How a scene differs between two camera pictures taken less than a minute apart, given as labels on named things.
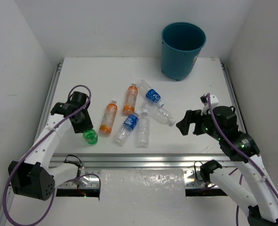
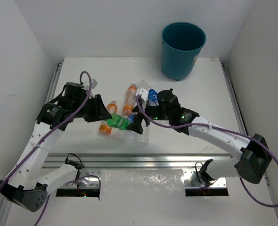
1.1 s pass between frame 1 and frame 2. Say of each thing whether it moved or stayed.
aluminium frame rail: stayed
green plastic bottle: moved
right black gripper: moved
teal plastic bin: stayed
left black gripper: moved
